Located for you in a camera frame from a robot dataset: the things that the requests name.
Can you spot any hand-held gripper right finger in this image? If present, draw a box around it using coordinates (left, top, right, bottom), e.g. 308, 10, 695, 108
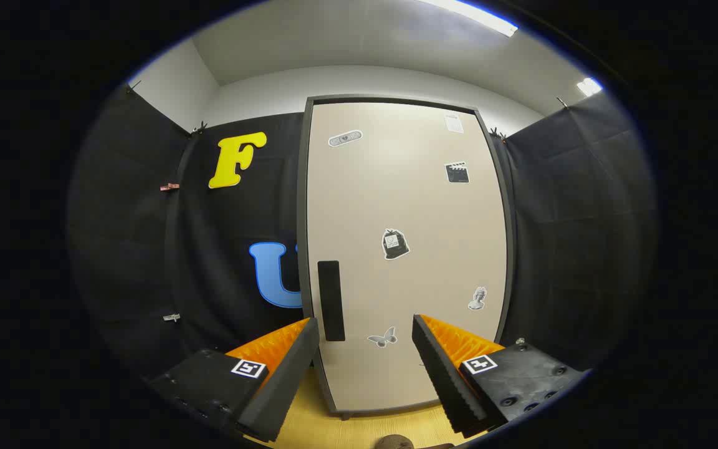
411, 314, 587, 438

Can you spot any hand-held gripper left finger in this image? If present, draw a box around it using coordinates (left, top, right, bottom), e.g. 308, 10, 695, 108
147, 317, 321, 443

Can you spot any black door handle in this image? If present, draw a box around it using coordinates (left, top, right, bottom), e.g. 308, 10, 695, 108
317, 260, 345, 342

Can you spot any grey shoe cabinet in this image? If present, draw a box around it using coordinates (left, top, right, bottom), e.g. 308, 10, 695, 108
297, 95, 515, 420

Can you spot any black backdrop cloth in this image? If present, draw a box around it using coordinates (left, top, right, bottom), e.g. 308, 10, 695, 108
66, 84, 658, 387

